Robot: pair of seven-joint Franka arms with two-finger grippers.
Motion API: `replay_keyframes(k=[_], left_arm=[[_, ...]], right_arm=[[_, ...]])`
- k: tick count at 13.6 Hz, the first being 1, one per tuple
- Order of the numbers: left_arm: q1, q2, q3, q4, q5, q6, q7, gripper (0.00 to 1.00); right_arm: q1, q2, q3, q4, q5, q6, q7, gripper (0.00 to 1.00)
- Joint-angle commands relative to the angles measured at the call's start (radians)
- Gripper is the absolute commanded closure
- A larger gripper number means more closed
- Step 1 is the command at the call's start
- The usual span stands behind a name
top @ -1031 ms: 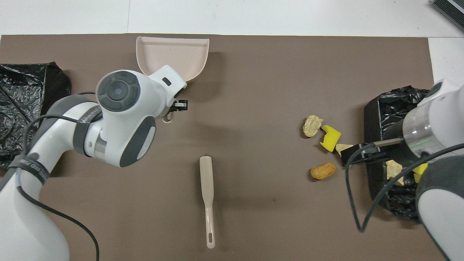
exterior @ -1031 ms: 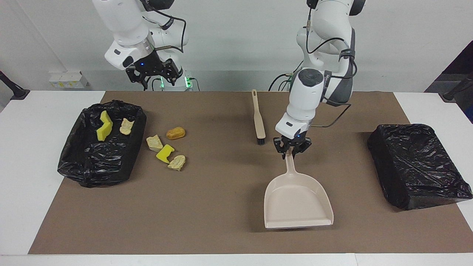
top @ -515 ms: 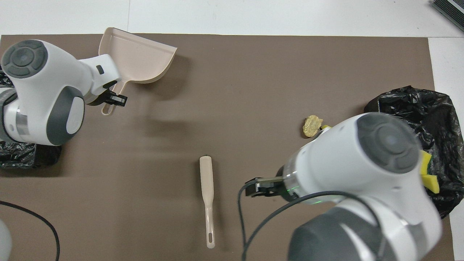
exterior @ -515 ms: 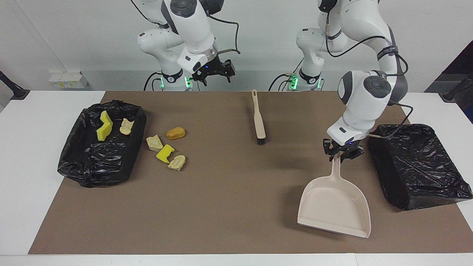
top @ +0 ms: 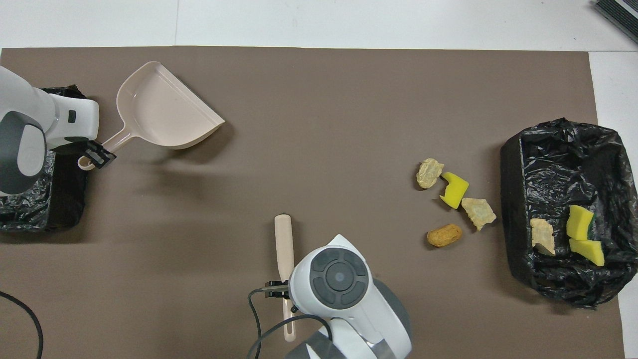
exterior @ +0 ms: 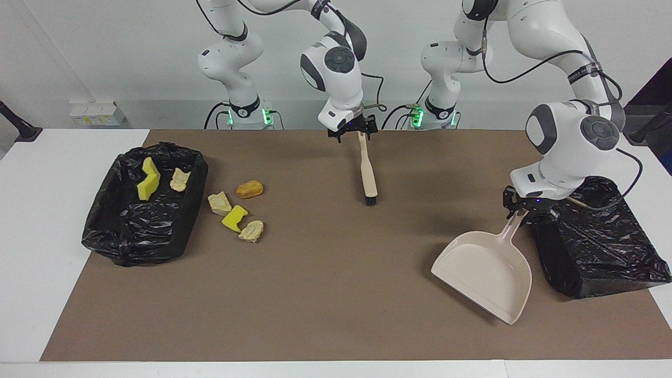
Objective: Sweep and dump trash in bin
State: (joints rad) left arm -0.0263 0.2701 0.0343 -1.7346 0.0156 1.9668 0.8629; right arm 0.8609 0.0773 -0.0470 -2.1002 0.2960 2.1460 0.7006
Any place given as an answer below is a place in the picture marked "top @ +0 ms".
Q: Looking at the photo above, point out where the notched yellow sponge piece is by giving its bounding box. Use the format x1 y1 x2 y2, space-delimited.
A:
439 172 470 209

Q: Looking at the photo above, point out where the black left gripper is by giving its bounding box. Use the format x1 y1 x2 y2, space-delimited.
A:
64 136 118 170

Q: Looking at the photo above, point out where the black bag lined bin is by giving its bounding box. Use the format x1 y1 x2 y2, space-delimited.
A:
500 118 638 309

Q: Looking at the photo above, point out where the small yellow sponge piece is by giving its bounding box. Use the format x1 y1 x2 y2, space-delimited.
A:
569 238 605 266

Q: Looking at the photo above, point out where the orange-brown bread roll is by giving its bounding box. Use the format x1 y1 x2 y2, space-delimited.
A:
427 223 463 248

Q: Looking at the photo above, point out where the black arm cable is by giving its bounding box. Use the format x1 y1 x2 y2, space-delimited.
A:
0 291 44 359
248 287 334 359

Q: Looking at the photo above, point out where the beige hand brush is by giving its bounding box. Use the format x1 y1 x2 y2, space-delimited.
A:
274 214 297 343

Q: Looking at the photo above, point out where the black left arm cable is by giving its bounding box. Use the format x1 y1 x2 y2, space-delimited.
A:
0 291 44 359

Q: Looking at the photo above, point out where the striped croissant piece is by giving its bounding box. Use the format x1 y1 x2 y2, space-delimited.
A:
530 218 556 256

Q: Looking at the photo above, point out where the beige plastic dustpan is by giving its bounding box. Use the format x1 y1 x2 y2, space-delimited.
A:
78 61 226 171

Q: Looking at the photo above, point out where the pale rounded cracker chunk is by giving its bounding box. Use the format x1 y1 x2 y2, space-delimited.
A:
416 158 445 189

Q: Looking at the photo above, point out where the dark grey ribbed device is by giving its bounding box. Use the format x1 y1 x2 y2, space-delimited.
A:
593 0 638 44

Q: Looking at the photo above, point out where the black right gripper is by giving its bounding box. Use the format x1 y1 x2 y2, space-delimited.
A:
264 280 291 300

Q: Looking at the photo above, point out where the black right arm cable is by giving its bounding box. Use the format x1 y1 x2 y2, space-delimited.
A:
248 287 334 359

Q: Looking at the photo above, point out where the large yellow sponge piece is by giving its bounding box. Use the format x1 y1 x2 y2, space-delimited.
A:
566 204 595 241

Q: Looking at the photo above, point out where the brown table mat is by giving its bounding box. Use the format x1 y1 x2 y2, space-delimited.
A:
0 46 626 359

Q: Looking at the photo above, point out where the black bag wrapped box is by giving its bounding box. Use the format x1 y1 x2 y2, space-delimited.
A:
0 85 91 232

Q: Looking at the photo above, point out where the pale angular cracker chunk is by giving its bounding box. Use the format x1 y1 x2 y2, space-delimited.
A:
461 197 497 231

